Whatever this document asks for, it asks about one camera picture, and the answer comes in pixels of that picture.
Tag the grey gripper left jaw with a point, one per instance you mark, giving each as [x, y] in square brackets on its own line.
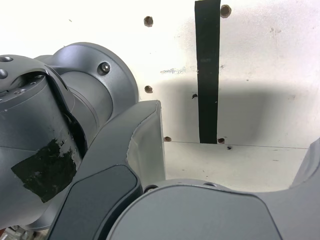
[117, 155]

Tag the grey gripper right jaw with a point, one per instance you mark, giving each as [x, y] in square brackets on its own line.
[200, 215]

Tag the black tape strip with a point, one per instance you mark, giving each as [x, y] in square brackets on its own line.
[207, 75]

